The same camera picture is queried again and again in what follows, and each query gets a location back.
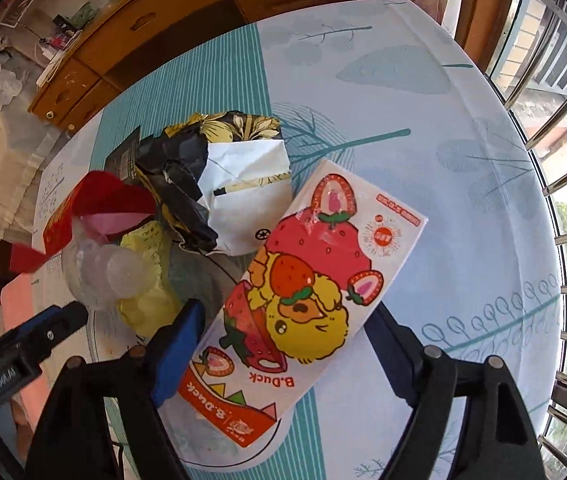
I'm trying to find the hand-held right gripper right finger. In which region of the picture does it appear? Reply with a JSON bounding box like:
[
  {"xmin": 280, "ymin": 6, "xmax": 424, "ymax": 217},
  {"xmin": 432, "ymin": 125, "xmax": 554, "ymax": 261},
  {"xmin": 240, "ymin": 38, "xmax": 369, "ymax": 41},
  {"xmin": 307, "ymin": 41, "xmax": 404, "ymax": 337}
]
[{"xmin": 363, "ymin": 305, "xmax": 547, "ymax": 480}]

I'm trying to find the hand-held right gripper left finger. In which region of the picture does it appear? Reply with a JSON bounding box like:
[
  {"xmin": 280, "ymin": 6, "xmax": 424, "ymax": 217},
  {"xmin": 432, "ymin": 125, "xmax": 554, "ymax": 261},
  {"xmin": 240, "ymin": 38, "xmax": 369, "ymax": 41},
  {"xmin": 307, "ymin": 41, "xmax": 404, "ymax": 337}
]
[{"xmin": 24, "ymin": 298, "xmax": 207, "ymax": 480}]

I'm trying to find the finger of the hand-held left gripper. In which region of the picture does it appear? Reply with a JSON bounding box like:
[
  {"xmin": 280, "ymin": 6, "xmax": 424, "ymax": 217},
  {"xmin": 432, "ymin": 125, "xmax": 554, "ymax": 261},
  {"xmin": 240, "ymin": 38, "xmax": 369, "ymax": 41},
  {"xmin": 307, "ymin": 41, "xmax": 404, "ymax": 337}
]
[
  {"xmin": 0, "ymin": 305, "xmax": 67, "ymax": 371},
  {"xmin": 16, "ymin": 301, "xmax": 89, "ymax": 370}
]

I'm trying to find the strawberry print carton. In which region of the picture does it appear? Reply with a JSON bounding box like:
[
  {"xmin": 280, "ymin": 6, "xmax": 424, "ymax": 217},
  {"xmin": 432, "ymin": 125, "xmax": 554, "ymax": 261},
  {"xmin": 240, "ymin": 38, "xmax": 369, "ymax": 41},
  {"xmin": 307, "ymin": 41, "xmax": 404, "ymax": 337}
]
[{"xmin": 156, "ymin": 157, "xmax": 429, "ymax": 472}]

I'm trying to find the pink bed sheet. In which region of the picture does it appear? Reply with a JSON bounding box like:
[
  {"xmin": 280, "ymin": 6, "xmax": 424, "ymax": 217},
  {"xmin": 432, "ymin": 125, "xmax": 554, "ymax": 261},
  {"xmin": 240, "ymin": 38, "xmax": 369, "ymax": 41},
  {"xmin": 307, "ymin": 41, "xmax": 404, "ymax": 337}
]
[{"xmin": 1, "ymin": 272, "xmax": 52, "ymax": 436}]

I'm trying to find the yellow crumpled paper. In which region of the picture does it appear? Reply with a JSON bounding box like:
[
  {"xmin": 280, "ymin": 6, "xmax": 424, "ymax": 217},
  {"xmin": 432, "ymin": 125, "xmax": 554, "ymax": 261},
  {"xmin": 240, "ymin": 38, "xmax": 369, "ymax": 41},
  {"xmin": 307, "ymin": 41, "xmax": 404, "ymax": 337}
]
[{"xmin": 116, "ymin": 220, "xmax": 189, "ymax": 338}]

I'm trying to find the clear plastic bag with label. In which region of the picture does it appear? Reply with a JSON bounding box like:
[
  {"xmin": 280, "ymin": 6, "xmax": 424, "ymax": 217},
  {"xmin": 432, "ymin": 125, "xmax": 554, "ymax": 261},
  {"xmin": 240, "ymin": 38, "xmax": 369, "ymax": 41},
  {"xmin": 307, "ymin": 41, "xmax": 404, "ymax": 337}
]
[{"xmin": 61, "ymin": 232, "xmax": 164, "ymax": 311}]

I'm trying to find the red paper bag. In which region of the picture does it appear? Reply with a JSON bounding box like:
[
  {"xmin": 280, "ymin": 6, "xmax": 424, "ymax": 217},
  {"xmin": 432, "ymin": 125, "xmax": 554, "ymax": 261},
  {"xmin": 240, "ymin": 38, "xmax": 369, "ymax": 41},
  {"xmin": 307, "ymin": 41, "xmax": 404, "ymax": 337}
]
[{"xmin": 10, "ymin": 170, "xmax": 157, "ymax": 273}]

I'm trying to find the black floral paper wrapper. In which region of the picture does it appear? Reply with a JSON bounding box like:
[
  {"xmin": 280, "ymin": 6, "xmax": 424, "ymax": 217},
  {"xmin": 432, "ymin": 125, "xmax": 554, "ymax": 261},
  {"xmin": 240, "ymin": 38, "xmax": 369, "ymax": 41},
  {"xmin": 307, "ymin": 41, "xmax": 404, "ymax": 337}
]
[{"xmin": 105, "ymin": 111, "xmax": 293, "ymax": 257}]

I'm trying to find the lace-covered furniture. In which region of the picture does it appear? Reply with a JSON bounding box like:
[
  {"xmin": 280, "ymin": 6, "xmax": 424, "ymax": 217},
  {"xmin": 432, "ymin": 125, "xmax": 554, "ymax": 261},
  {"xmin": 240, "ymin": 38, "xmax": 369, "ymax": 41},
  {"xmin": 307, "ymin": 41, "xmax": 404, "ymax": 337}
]
[{"xmin": 0, "ymin": 35, "xmax": 79, "ymax": 241}]

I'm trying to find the wooden desk with drawers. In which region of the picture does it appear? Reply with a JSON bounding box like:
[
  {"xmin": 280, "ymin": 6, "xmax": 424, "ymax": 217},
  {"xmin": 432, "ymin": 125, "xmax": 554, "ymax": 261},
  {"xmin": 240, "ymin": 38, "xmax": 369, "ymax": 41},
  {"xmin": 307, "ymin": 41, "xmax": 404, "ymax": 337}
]
[{"xmin": 28, "ymin": 0, "xmax": 364, "ymax": 131}]

